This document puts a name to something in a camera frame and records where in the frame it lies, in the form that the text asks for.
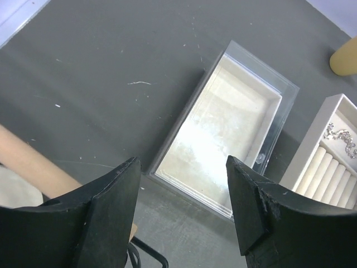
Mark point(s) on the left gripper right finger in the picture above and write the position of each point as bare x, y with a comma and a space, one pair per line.
277, 227

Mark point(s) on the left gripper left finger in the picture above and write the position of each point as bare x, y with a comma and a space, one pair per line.
87, 227

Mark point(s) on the beige ring tray drawer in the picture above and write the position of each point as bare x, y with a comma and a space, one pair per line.
324, 166

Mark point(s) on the beige jewelry box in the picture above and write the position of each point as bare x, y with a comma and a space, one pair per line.
238, 109

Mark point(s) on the pink and cream round plate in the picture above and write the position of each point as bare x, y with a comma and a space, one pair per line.
16, 192

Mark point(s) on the yellow mug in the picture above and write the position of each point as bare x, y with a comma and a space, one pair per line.
343, 60

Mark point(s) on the black wire dish rack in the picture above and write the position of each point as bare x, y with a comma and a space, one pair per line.
53, 182

